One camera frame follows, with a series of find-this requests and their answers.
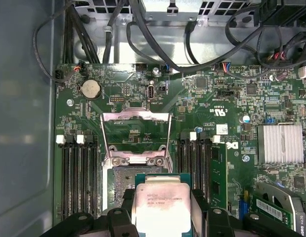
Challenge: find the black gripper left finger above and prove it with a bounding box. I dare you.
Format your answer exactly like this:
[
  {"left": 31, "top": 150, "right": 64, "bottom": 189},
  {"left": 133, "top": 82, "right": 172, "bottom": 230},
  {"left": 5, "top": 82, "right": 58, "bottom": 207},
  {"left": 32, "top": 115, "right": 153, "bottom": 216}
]
[{"left": 40, "top": 188, "right": 140, "bottom": 237}]

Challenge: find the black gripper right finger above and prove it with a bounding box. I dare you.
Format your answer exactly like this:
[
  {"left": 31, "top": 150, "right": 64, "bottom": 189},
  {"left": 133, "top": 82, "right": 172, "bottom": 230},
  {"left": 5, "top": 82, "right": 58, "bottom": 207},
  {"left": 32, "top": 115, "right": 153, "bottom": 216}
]
[{"left": 189, "top": 188, "right": 306, "bottom": 237}]

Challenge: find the CPU with silver top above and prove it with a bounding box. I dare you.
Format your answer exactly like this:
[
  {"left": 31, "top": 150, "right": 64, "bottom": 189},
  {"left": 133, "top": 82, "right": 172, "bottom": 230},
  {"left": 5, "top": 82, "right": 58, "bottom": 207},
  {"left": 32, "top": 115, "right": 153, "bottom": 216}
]
[{"left": 131, "top": 172, "right": 192, "bottom": 237}]

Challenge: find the metal socket cover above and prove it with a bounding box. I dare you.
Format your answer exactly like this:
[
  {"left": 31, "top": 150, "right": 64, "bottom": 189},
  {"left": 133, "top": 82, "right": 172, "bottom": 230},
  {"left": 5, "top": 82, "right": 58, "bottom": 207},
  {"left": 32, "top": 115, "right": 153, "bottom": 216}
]
[{"left": 100, "top": 107, "right": 173, "bottom": 165}]

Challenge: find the blue expansion slot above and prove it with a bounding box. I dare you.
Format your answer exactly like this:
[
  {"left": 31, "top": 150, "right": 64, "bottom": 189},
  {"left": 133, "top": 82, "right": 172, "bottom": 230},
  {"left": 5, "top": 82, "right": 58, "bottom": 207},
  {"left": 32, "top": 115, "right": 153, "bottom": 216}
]
[{"left": 238, "top": 189, "right": 252, "bottom": 224}]

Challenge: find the CPU socket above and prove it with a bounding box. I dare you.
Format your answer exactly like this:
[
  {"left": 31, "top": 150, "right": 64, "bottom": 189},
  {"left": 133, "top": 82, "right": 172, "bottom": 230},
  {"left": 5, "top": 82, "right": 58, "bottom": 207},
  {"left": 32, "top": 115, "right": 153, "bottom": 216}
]
[{"left": 102, "top": 155, "right": 174, "bottom": 215}]

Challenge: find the black RAM slot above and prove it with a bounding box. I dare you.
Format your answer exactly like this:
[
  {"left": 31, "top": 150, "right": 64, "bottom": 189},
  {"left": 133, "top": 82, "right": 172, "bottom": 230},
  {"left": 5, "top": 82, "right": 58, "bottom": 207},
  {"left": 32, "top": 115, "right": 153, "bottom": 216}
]
[
  {"left": 70, "top": 135, "right": 82, "bottom": 218},
  {"left": 76, "top": 134, "right": 92, "bottom": 217},
  {"left": 198, "top": 132, "right": 212, "bottom": 198},
  {"left": 55, "top": 134, "right": 71, "bottom": 220},
  {"left": 176, "top": 132, "right": 188, "bottom": 174},
  {"left": 89, "top": 135, "right": 103, "bottom": 218},
  {"left": 187, "top": 131, "right": 199, "bottom": 191}
]

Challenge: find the green RAM stick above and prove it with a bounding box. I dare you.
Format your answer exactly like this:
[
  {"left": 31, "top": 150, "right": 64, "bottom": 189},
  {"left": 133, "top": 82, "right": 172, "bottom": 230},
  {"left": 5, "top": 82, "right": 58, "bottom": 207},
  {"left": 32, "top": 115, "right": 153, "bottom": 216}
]
[{"left": 210, "top": 143, "right": 228, "bottom": 209}]

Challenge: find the Quadro graphics card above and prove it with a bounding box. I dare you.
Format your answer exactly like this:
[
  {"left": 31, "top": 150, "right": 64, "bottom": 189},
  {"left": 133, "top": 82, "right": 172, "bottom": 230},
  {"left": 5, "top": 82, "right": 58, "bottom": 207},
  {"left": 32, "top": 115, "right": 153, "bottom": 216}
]
[{"left": 250, "top": 181, "right": 306, "bottom": 237}]

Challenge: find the silver chipset heatsink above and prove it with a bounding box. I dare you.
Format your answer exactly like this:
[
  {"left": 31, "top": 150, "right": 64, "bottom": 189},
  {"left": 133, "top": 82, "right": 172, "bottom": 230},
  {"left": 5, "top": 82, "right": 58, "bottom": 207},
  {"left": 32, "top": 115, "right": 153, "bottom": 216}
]
[{"left": 257, "top": 124, "right": 305, "bottom": 164}]

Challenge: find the green motherboard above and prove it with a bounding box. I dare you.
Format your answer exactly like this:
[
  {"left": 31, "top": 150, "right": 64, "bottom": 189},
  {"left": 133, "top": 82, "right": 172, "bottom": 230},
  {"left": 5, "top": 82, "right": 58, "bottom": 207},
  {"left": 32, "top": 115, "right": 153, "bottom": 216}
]
[{"left": 53, "top": 63, "right": 306, "bottom": 237}]

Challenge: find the silver internal USB port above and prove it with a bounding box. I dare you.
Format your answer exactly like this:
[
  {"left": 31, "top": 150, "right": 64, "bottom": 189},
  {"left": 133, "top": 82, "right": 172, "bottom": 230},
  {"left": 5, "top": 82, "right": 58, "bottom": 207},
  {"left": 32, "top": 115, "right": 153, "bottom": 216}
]
[{"left": 147, "top": 84, "right": 157, "bottom": 101}]

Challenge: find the coin cell battery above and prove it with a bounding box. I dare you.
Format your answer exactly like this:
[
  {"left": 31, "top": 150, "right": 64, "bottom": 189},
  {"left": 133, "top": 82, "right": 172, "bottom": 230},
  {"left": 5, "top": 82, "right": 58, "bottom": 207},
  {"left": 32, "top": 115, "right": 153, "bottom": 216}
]
[{"left": 81, "top": 78, "right": 101, "bottom": 101}]

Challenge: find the black open PC case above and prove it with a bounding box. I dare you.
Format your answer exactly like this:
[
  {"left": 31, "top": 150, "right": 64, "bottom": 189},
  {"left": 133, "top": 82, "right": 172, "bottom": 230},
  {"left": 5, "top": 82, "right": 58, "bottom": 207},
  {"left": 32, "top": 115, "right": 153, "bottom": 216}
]
[{"left": 0, "top": 0, "right": 306, "bottom": 237}]

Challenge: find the grey metal drive cage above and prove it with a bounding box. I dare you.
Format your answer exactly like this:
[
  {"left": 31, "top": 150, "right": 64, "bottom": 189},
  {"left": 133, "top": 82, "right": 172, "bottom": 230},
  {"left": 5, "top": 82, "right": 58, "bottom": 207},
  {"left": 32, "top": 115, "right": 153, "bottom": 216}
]
[{"left": 78, "top": 0, "right": 259, "bottom": 27}]

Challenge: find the thick black curved cable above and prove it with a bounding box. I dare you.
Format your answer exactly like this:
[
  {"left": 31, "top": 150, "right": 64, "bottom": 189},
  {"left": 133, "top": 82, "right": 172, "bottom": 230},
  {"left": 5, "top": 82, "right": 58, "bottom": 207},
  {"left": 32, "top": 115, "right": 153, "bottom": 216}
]
[{"left": 126, "top": 21, "right": 267, "bottom": 74}]

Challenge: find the black cable with grey clip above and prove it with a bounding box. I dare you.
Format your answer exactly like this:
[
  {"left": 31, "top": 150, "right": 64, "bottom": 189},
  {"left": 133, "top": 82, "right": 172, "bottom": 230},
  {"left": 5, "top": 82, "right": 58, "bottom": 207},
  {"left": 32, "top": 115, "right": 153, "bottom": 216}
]
[{"left": 102, "top": 0, "right": 126, "bottom": 64}]

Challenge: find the black cable bundle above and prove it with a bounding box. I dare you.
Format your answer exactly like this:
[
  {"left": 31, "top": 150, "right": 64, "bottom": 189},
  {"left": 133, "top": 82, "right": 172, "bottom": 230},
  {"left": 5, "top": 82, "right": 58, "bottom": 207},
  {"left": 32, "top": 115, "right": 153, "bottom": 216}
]
[{"left": 63, "top": 3, "right": 102, "bottom": 65}]

